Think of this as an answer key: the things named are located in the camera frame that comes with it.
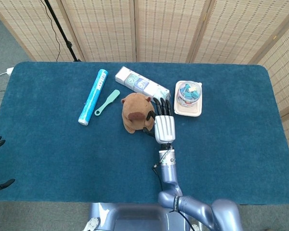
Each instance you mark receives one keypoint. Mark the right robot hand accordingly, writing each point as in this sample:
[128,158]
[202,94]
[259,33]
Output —
[164,127]

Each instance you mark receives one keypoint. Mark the brown capybara plush toy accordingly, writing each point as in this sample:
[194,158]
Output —
[137,113]

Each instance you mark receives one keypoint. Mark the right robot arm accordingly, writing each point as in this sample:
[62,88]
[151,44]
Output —
[183,192]

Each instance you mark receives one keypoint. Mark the plastic container with clips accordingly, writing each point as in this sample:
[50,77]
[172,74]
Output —
[187,109]

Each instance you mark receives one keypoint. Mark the clear jar of clips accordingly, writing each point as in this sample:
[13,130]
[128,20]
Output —
[188,93]

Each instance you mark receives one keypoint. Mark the wrapped tissue pack bundle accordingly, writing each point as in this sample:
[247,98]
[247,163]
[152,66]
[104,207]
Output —
[142,85]

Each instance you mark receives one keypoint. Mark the mint green plastic spatula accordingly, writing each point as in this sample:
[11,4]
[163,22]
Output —
[107,102]

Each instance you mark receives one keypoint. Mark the blue plastic bag roll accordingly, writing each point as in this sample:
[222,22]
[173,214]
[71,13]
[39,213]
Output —
[94,97]

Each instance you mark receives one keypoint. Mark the white power adapter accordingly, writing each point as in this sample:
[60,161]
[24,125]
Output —
[9,71]

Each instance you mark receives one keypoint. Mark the dark blue table mat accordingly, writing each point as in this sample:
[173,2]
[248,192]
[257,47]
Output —
[86,158]

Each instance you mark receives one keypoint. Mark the blue robot torso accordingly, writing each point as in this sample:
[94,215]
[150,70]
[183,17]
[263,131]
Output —
[135,217]

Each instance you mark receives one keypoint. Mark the black tripod stand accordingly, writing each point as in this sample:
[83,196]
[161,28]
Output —
[62,31]

